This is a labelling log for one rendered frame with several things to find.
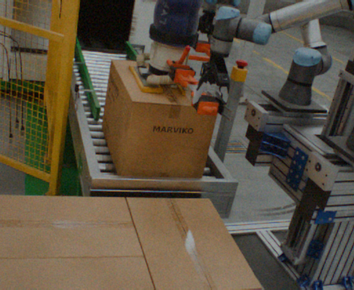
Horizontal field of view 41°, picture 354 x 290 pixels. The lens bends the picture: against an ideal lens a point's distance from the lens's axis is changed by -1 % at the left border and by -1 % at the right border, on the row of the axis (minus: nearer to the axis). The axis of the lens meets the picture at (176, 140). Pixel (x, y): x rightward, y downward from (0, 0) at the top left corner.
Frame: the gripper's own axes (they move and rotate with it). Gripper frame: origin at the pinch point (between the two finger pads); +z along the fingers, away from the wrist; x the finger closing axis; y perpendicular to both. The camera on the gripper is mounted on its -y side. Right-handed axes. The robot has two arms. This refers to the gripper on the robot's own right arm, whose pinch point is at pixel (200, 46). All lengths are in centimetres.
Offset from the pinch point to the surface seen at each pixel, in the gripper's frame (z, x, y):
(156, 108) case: 16, -36, 58
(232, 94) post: 22.9, 21.6, 9.2
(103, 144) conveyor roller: 55, -49, 17
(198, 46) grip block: -0.8, -3.0, 4.4
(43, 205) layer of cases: 53, -81, 77
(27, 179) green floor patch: 108, -85, -34
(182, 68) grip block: -2, -26, 52
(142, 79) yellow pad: 10, -38, 35
